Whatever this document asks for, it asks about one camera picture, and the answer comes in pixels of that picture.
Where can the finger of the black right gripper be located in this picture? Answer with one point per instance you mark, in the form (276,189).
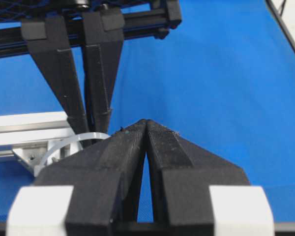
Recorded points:
(103,42)
(48,45)

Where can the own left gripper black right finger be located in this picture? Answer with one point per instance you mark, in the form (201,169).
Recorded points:
(180,175)

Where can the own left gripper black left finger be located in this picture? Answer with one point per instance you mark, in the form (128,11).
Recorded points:
(106,178)

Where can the aluminium extrusion frame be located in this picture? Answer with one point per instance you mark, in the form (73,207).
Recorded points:
(27,138)

